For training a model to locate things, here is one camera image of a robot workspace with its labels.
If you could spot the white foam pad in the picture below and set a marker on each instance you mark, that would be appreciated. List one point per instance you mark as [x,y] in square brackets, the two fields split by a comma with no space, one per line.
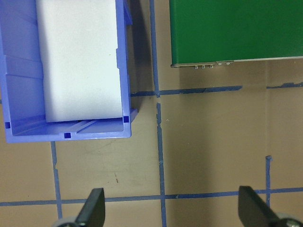
[80,59]

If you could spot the blue plastic storage bin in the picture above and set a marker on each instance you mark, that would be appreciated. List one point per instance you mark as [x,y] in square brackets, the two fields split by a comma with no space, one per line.
[21,71]

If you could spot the green conveyor belt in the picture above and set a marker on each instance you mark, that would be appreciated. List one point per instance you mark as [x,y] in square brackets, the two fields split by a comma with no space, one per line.
[236,28]

